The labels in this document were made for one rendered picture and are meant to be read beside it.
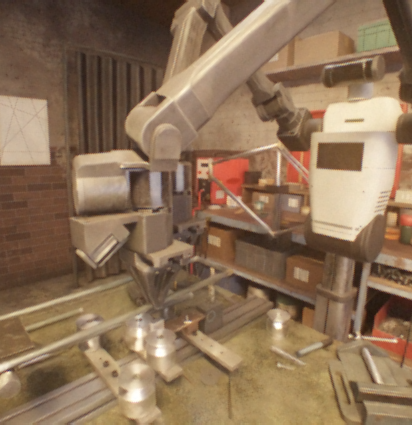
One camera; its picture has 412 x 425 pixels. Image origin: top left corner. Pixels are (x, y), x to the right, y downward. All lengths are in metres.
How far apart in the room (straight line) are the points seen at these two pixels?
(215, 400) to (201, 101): 0.45
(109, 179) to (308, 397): 0.46
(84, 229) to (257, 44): 0.30
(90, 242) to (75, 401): 0.26
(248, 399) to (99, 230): 0.36
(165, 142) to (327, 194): 0.69
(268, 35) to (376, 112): 0.62
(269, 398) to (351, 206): 0.58
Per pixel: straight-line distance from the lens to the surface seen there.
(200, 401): 0.55
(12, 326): 0.47
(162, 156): 0.35
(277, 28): 0.44
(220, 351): 0.57
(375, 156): 0.91
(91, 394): 0.54
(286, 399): 0.57
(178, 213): 0.53
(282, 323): 0.68
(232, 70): 0.40
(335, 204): 0.95
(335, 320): 1.09
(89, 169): 0.36
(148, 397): 0.45
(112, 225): 0.36
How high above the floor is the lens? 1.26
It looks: 11 degrees down
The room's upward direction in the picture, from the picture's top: 1 degrees clockwise
